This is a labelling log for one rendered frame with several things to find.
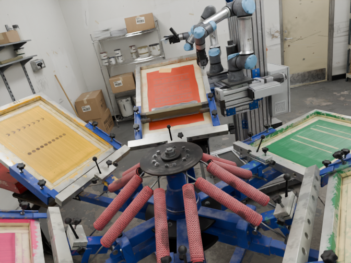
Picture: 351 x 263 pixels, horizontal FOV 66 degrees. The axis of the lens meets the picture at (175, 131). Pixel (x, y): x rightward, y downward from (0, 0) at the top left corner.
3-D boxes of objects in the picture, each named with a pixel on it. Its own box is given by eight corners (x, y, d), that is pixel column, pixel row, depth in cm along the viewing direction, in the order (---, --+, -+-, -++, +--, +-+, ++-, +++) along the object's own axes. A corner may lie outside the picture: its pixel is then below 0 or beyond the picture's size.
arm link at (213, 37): (210, 61, 292) (202, 6, 270) (211, 58, 305) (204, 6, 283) (221, 59, 289) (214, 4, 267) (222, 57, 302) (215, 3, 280)
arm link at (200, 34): (207, 27, 190) (199, 34, 187) (208, 40, 199) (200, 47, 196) (198, 24, 193) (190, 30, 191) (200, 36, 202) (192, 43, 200)
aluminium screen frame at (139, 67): (136, 68, 240) (135, 64, 237) (201, 55, 236) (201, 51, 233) (138, 143, 196) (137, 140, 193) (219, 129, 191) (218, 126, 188)
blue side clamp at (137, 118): (136, 111, 214) (133, 106, 208) (142, 110, 214) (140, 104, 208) (137, 143, 197) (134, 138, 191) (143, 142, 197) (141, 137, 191)
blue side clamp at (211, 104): (206, 98, 210) (206, 92, 204) (212, 97, 209) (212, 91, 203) (213, 130, 193) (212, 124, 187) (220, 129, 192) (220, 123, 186)
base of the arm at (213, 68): (220, 68, 297) (219, 59, 293) (225, 70, 283) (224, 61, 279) (207, 71, 295) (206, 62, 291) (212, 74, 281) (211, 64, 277)
